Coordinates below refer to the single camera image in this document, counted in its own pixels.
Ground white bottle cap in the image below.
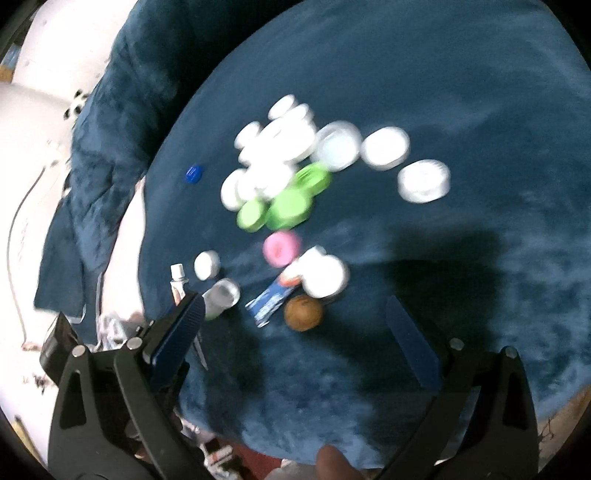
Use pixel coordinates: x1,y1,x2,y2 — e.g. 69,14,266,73
193,250,221,281

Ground blue medicine sachet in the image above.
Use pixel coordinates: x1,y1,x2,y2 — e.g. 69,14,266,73
245,278,298,328

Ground brown bottle cap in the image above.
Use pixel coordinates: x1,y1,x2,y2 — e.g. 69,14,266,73
283,295,324,332

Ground pink bottle cap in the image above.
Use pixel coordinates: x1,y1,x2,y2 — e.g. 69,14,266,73
263,230,301,268

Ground right hand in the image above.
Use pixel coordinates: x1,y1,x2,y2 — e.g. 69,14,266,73
315,445,363,480

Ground white ointment tube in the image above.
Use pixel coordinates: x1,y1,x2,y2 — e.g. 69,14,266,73
170,263,188,305

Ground green bottle cap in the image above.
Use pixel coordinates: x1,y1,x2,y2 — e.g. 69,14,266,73
266,187,314,231
236,199,267,233
294,163,332,196

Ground white round cap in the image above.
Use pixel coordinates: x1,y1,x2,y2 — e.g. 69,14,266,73
398,159,451,204

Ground blue bottle cap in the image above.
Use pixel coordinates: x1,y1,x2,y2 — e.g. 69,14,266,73
185,164,204,185

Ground white jar lid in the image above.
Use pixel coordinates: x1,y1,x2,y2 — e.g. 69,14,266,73
311,121,363,172

